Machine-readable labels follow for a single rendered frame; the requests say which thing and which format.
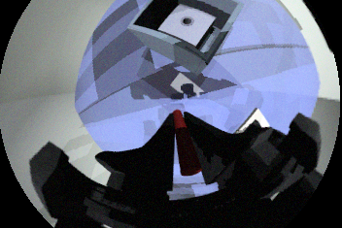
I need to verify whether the red peg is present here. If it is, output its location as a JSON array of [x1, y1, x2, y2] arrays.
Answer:
[[174, 109, 202, 177]]

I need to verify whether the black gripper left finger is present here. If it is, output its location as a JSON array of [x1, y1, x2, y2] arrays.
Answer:
[[94, 113, 175, 192]]

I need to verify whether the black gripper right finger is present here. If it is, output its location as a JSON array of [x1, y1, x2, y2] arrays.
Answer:
[[183, 112, 273, 185]]

